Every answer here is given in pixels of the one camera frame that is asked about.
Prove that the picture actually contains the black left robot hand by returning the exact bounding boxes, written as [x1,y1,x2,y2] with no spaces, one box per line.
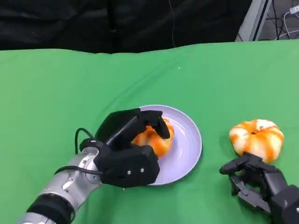
[94,108,171,189]

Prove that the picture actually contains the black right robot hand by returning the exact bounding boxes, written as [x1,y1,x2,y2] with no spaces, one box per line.
[219,151,289,214]

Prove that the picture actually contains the lilac plate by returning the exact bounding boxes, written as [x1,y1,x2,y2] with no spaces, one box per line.
[137,104,203,187]

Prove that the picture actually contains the green table cloth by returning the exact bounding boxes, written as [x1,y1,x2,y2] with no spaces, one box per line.
[0,39,299,224]

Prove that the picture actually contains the black backdrop curtain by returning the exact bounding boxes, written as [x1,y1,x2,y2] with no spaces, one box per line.
[0,0,254,55]

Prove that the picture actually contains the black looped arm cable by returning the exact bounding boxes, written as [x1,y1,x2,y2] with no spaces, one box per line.
[74,127,97,155]

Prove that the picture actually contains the black floor cables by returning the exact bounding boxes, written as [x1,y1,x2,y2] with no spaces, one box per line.
[265,0,285,42]

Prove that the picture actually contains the grey metal frame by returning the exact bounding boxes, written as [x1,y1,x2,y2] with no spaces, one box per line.
[235,0,273,42]

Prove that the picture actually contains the thin hanging black cable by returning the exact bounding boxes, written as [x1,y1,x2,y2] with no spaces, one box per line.
[168,0,176,47]

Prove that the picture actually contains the white cable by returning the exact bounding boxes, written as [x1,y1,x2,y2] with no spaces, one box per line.
[277,11,299,41]

